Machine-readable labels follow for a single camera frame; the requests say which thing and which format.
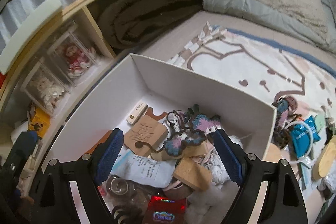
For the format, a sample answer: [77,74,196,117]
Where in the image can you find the white blue medicine pouch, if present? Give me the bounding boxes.
[110,149,177,188]

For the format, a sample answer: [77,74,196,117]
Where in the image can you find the purple crochet piece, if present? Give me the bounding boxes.
[135,109,223,158]

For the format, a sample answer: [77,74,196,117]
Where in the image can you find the round wooden lid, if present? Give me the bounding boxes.
[264,143,288,164]

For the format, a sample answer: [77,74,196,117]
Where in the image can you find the oval wooden box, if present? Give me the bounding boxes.
[312,142,335,181]

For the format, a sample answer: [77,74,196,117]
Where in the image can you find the clear jar white doll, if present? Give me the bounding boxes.
[21,61,70,117]

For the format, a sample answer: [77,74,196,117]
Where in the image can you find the blue foil packet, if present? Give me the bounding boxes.
[290,115,321,158]

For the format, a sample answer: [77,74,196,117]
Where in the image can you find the wooden shelf unit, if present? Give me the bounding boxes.
[0,0,211,109]

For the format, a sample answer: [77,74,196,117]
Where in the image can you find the plain wooden block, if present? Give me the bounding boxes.
[173,157,212,192]

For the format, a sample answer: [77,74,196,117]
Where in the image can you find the dark brown crochet bundle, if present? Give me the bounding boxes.
[272,96,302,149]

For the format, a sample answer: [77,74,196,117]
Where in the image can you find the clear jar red doll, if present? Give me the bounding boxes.
[47,30,97,86]

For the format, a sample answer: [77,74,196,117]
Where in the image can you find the white foam block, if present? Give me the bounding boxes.
[1,0,62,75]

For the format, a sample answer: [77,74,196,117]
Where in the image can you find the red snack packet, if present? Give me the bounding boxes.
[142,196,187,224]

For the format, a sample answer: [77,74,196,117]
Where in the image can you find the engraved wooden block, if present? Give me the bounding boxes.
[123,115,168,157]

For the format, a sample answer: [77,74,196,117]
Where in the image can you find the white cardboard shoe box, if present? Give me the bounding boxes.
[41,53,279,224]

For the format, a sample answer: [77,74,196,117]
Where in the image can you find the dark brown folded blanket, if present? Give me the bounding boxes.
[97,0,202,50]

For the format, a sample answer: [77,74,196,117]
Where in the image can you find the grey folded duvet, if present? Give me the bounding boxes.
[203,0,335,54]

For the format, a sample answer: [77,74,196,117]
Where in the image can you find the white silicone ring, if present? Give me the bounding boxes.
[284,121,314,162]

